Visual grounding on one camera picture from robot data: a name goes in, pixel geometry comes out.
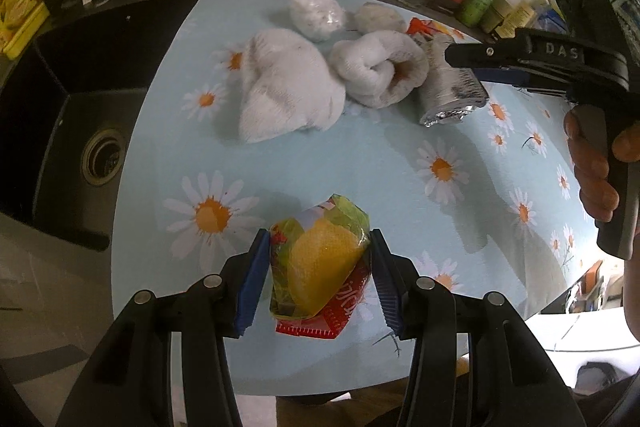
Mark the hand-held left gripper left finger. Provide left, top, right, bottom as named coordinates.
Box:
left=57, top=229, right=273, bottom=427

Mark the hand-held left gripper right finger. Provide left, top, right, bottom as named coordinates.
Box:
left=367, top=228, right=588, bottom=427

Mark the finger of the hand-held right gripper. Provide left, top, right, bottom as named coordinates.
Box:
left=444, top=28, right=538, bottom=88

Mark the silver foil packet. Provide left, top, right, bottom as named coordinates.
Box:
left=419, top=38, right=490, bottom=128

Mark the yellow green snack packet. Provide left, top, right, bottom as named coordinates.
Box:
left=269, top=193, right=373, bottom=338

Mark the person's right forearm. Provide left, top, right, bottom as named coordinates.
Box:
left=621, top=257, right=640, bottom=348

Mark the person's right hand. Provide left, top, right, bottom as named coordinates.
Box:
left=563, top=109, right=640, bottom=224

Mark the blue patterned cloth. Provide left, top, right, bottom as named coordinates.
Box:
left=617, top=0, right=640, bottom=38

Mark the small bottle yellow cap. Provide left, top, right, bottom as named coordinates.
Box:
left=495, top=0, right=556, bottom=40

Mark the red wrapper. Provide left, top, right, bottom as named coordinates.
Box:
left=404, top=17, right=453, bottom=45

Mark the crumpled white plastic bag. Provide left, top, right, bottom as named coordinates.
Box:
left=288, top=0, right=347, bottom=42
left=354, top=2, right=405, bottom=35

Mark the rolled white towel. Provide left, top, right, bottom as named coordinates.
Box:
left=330, top=32, right=430, bottom=109

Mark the daisy print table mat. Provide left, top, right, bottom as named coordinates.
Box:
left=112, top=0, right=596, bottom=395

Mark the metal sink drain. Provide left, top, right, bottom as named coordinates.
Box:
left=80, top=129, right=128, bottom=185

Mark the large white towel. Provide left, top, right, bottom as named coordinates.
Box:
left=237, top=29, right=347, bottom=144

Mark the white rounded object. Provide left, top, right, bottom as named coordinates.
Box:
left=525, top=309, right=631, bottom=395

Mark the black sink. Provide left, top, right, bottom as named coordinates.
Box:
left=0, top=0, right=206, bottom=253

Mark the yellow box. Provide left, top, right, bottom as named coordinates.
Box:
left=0, top=0, right=51, bottom=60

